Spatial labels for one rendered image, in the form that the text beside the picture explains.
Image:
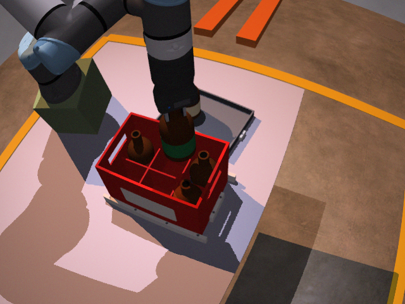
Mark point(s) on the brown glass bottle with green label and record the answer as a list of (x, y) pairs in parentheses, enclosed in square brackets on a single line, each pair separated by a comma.
[(178, 136)]

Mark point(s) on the red crate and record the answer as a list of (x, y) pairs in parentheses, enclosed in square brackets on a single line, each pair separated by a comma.
[(151, 188)]

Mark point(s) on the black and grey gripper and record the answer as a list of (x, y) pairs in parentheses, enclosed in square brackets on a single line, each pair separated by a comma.
[(171, 65)]

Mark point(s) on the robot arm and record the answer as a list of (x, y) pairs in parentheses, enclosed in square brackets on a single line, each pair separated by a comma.
[(60, 31)]

